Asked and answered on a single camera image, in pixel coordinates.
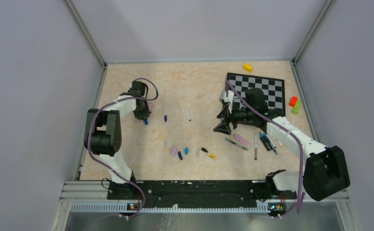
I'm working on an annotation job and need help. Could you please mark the green curved block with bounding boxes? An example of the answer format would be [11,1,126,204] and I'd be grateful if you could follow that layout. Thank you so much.
[291,100,302,115]

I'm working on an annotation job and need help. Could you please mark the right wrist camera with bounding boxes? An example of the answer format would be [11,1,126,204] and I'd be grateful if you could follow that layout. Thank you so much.
[219,90,234,114]

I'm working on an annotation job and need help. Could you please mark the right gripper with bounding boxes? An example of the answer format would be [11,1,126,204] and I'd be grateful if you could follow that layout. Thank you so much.
[214,101,255,135]

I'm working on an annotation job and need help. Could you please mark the black marker blue cap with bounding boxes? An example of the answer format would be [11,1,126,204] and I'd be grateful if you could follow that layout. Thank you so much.
[259,132,272,151]

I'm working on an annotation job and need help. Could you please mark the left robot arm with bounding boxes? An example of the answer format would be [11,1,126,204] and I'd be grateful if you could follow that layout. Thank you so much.
[84,78,151,199]

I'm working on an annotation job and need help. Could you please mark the yellow block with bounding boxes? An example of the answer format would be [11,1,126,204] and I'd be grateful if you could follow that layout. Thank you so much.
[243,64,253,72]

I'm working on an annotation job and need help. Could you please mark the red block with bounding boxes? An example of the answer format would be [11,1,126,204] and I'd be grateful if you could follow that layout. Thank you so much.
[289,96,298,107]

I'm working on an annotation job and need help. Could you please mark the green gel pen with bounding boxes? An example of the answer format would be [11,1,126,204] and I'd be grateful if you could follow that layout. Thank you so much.
[225,138,248,151]

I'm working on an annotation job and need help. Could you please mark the pink highlighter pen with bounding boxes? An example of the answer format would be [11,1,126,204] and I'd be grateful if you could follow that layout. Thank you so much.
[233,134,252,148]

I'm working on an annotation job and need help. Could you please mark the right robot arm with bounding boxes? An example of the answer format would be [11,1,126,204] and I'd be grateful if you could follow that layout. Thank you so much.
[213,88,350,201]

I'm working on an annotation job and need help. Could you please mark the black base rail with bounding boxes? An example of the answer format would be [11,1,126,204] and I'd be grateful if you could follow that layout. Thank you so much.
[107,180,297,208]

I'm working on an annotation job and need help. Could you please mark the pink highlighter cap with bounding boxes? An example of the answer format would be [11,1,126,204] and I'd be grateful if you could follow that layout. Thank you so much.
[170,146,178,156]

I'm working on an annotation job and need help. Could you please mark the black white chessboard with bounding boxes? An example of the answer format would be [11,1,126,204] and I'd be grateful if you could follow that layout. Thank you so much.
[226,73,285,116]

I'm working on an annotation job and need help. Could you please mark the white marker dark blue cap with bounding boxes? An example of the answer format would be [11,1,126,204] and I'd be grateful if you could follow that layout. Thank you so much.
[254,134,258,161]

